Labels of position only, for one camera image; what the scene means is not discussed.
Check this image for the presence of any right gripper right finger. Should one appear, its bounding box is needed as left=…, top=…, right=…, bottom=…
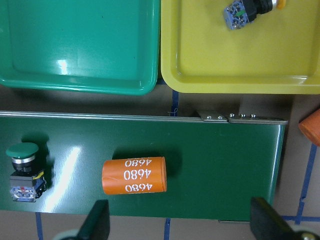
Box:
left=250, top=197, right=320, bottom=240

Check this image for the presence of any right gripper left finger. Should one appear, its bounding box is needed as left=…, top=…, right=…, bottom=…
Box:
left=53, top=199, right=110, bottom=240

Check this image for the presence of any orange cylinder marked 4680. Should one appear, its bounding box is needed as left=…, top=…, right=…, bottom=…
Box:
left=101, top=156, right=167, bottom=195

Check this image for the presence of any green push button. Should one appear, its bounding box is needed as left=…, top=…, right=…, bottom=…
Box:
left=5, top=142, right=47, bottom=203

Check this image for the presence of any plain orange cylinder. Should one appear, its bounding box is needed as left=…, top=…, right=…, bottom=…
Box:
left=298, top=109, right=320, bottom=147

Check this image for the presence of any yellow push button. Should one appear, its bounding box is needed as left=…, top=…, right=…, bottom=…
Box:
left=223, top=0, right=287, bottom=30

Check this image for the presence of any green conveyor belt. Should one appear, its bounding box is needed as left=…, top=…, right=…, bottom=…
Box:
left=0, top=111, right=287, bottom=221

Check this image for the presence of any yellow plastic tray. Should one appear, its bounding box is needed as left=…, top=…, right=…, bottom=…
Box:
left=160, top=0, right=320, bottom=95

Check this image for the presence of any green plastic tray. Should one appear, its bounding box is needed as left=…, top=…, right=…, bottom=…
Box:
left=0, top=0, right=161, bottom=96

